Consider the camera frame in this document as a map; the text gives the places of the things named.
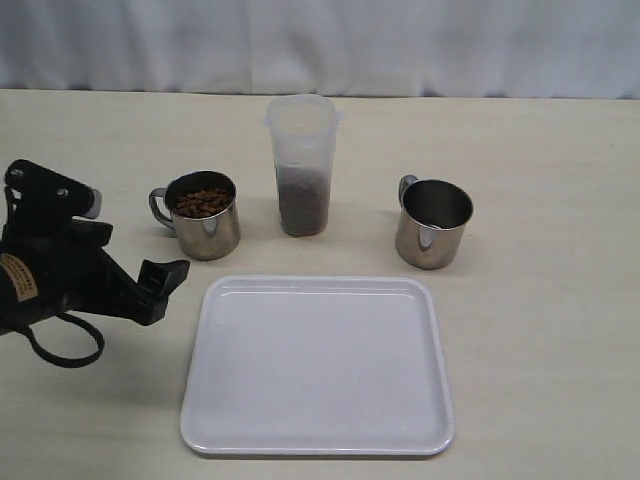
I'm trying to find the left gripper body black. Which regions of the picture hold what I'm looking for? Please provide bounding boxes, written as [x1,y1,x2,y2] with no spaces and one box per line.
[1,220,136,325]

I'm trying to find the steel mug with pellets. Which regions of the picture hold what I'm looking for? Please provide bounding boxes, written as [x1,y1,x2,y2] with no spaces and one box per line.
[148,170,241,261]

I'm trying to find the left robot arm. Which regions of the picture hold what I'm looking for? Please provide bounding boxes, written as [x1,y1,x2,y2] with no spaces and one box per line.
[1,220,190,332]

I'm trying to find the clear plastic tall cup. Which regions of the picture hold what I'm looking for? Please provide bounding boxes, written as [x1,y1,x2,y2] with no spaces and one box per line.
[265,94,339,237]

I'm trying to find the white rectangular tray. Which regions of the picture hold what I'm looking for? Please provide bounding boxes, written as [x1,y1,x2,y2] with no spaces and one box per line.
[180,275,455,457]

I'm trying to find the white backdrop curtain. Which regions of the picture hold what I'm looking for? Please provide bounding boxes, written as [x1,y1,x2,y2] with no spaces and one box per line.
[1,0,639,99]

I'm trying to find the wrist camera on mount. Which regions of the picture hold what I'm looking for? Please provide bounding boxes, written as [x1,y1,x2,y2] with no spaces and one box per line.
[4,159,102,220]

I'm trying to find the black cable loop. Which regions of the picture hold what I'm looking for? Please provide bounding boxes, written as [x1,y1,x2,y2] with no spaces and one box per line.
[18,313,106,369]

